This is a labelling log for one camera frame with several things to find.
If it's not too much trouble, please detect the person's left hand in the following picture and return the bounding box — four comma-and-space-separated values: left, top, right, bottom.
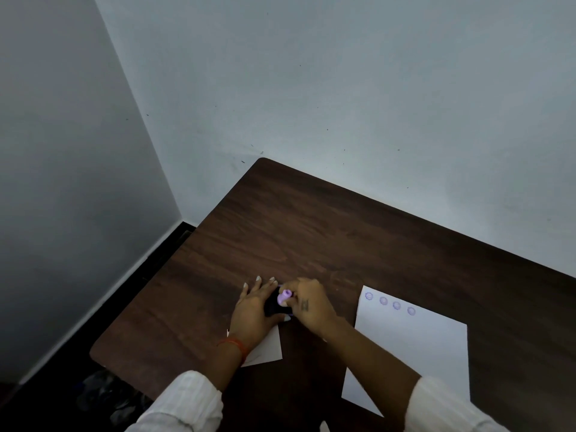
229, 275, 291, 352

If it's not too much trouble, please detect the person's right hand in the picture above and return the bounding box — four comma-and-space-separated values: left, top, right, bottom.
280, 277, 341, 338

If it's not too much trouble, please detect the purple ink pad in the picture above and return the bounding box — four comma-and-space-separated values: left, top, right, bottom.
263, 285, 296, 319

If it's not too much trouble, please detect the white ink pad lid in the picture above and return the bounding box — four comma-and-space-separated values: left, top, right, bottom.
226, 326, 283, 368

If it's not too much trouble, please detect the white paper sheet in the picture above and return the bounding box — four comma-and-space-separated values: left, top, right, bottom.
341, 285, 471, 418

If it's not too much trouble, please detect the person's left forearm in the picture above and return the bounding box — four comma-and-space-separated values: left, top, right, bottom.
205, 344, 246, 394

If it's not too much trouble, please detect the person's right forearm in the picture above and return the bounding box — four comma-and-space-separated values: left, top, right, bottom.
322, 317, 424, 419

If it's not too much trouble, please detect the orange thread wristband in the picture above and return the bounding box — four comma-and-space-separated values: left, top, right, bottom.
217, 338, 251, 366

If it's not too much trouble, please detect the white shirt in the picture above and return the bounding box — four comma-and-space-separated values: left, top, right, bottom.
124, 371, 512, 432

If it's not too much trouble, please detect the dark patterned cloth bundle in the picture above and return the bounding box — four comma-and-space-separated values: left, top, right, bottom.
76, 371, 154, 428

